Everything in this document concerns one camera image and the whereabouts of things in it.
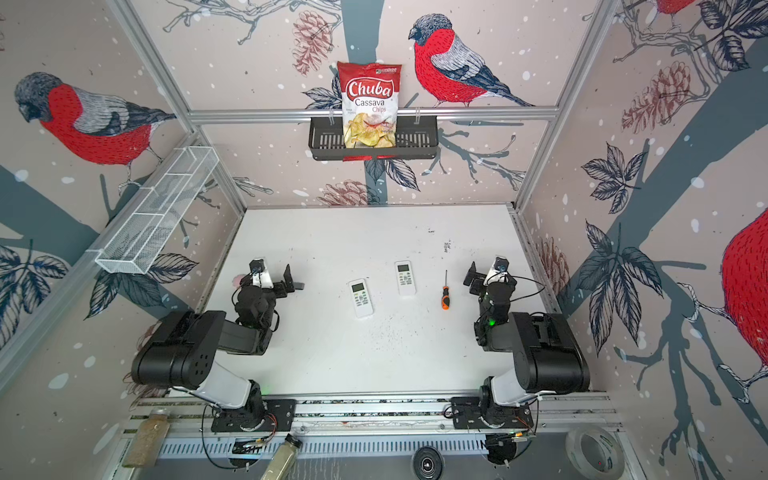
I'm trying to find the orange black screwdriver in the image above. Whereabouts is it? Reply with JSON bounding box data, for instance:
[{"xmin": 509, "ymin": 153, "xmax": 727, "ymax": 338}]
[{"xmin": 440, "ymin": 271, "xmax": 451, "ymax": 310}]

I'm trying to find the white remote control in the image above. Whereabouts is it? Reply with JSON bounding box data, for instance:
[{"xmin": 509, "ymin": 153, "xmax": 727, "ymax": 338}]
[
  {"xmin": 395, "ymin": 260, "xmax": 416, "ymax": 297},
  {"xmin": 348, "ymin": 279, "xmax": 374, "ymax": 318}
]

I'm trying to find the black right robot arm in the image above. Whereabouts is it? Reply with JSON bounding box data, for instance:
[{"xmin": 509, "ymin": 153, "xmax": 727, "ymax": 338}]
[{"xmin": 463, "ymin": 257, "xmax": 591, "ymax": 427}]

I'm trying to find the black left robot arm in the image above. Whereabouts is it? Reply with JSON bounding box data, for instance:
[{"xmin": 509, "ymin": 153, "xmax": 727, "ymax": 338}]
[{"xmin": 131, "ymin": 259, "xmax": 304, "ymax": 433}]

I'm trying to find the beige powder bottle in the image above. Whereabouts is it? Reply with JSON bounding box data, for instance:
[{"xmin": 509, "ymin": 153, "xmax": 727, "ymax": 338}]
[{"xmin": 261, "ymin": 434, "xmax": 303, "ymax": 480}]

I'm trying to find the black round speaker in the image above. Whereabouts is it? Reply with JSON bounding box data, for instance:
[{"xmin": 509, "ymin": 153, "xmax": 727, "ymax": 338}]
[{"xmin": 412, "ymin": 446, "xmax": 444, "ymax": 480}]

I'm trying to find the brown grain bottle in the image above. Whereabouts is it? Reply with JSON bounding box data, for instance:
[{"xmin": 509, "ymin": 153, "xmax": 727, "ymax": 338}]
[{"xmin": 121, "ymin": 409, "xmax": 170, "ymax": 468}]

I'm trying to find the clear tape roll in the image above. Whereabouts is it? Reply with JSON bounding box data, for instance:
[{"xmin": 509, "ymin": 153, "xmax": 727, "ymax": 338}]
[{"xmin": 565, "ymin": 426, "xmax": 626, "ymax": 480}]

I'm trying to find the red cassava chips bag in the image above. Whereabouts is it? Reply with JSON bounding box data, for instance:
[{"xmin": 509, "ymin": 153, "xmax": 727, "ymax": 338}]
[{"xmin": 337, "ymin": 62, "xmax": 402, "ymax": 148}]

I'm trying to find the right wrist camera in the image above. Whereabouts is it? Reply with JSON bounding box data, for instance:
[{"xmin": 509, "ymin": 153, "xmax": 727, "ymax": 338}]
[{"xmin": 484, "ymin": 269, "xmax": 510, "ymax": 285}]

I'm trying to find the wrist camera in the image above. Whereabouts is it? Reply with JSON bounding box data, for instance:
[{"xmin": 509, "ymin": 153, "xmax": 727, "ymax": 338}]
[
  {"xmin": 251, "ymin": 269, "xmax": 273, "ymax": 289},
  {"xmin": 484, "ymin": 269, "xmax": 510, "ymax": 285}
]

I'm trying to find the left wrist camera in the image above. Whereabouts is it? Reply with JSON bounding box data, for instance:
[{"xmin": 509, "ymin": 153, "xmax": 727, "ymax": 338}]
[{"xmin": 251, "ymin": 269, "xmax": 273, "ymax": 289}]

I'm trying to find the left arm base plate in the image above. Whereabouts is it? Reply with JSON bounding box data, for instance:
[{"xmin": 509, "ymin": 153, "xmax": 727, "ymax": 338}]
[{"xmin": 211, "ymin": 399, "xmax": 296, "ymax": 434}]

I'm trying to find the white wire mesh shelf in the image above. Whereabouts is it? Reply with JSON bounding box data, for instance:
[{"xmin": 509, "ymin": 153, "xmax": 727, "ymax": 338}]
[{"xmin": 95, "ymin": 146, "xmax": 219, "ymax": 274}]

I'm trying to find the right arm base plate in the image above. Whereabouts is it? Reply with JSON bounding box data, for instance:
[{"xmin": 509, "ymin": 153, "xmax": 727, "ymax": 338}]
[{"xmin": 447, "ymin": 396, "xmax": 534, "ymax": 430}]

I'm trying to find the aluminium mounting rail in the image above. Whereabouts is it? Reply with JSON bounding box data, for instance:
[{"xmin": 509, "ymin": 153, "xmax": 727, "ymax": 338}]
[{"xmin": 117, "ymin": 392, "xmax": 624, "ymax": 439}]

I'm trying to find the black wall basket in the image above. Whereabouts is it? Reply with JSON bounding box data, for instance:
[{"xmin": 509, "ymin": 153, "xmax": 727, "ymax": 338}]
[{"xmin": 308, "ymin": 116, "xmax": 439, "ymax": 161}]

